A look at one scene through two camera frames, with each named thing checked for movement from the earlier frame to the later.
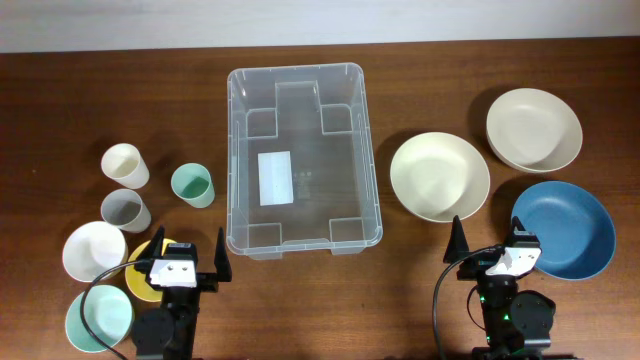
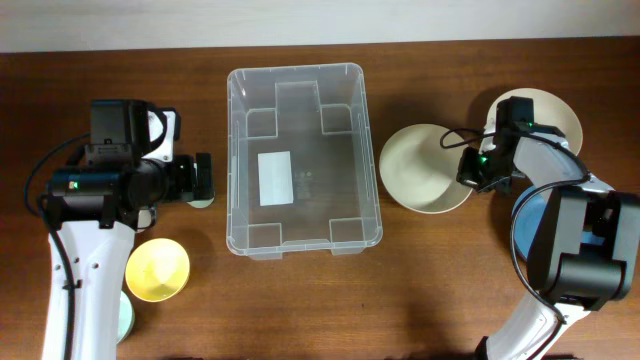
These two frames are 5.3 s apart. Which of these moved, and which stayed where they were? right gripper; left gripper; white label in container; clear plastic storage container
Moved: right gripper; left gripper
Stayed: clear plastic storage container; white label in container
